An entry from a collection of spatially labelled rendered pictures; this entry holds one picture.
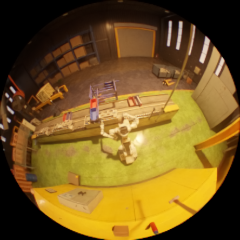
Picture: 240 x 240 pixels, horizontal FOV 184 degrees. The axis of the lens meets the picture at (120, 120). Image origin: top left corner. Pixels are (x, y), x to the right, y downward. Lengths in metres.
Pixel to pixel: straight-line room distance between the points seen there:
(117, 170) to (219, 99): 6.21
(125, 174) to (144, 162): 0.75
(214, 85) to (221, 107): 1.27
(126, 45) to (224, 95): 11.16
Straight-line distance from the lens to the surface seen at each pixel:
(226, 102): 5.56
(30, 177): 6.80
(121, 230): 1.31
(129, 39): 11.78
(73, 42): 10.47
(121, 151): 2.33
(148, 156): 2.79
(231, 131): 3.34
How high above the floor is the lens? 2.68
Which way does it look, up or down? 61 degrees down
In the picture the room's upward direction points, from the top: 11 degrees counter-clockwise
